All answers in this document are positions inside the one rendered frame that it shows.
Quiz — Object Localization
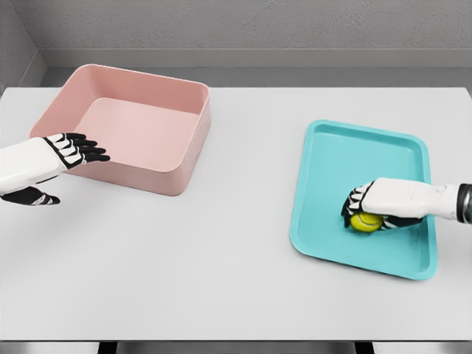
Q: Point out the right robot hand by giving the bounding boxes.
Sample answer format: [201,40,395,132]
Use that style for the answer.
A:
[339,178,433,232]

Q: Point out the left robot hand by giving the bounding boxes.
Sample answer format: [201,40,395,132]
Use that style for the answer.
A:
[0,132,111,207]

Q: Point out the yellow tennis ball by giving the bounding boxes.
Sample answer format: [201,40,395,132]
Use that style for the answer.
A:
[350,211,385,233]

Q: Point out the blue tray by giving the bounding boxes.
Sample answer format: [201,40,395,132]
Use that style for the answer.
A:
[289,119,439,282]

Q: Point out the pink basket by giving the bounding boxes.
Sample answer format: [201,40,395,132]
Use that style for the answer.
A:
[29,63,212,198]

